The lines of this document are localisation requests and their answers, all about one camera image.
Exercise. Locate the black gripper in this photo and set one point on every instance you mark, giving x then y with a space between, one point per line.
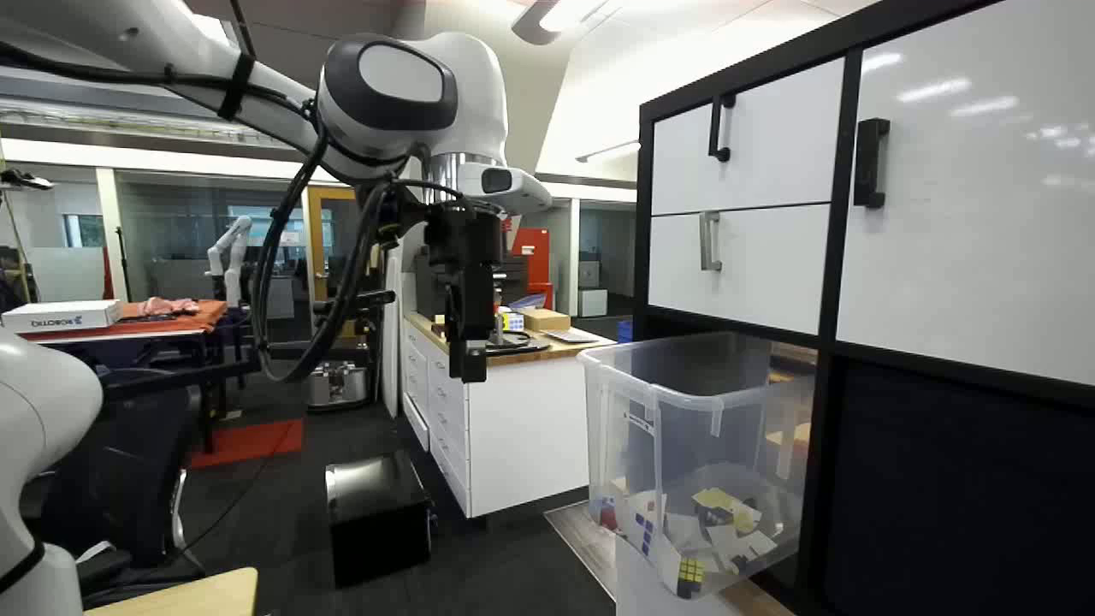
462 245

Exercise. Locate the clear plastic basket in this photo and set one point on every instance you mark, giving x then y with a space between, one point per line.
697 445

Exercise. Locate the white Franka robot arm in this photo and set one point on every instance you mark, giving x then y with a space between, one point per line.
399 98

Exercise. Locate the small cardboard box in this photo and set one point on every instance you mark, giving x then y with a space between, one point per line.
549 320

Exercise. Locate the white cabinet with wooden top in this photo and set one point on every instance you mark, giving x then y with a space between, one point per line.
515 431

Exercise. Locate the silver metal pot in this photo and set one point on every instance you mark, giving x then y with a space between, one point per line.
341 385

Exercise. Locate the black box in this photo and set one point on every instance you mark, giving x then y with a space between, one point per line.
377 519

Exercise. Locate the red floor mat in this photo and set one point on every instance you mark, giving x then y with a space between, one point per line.
248 441

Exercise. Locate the white box with blue print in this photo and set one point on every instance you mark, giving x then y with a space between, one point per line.
640 529

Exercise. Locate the yellow paper piece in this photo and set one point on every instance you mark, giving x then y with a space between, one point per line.
722 503

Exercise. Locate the red table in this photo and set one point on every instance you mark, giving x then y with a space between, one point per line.
158 327

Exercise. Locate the black office chair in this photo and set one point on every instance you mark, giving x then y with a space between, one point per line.
124 456

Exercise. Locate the black shelf cabinet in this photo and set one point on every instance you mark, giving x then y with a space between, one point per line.
834 456

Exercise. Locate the flat white box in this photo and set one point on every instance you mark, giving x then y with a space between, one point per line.
62 317

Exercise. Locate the white cabinet door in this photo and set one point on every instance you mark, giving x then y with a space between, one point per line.
981 228

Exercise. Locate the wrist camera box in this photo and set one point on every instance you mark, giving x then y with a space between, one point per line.
515 187

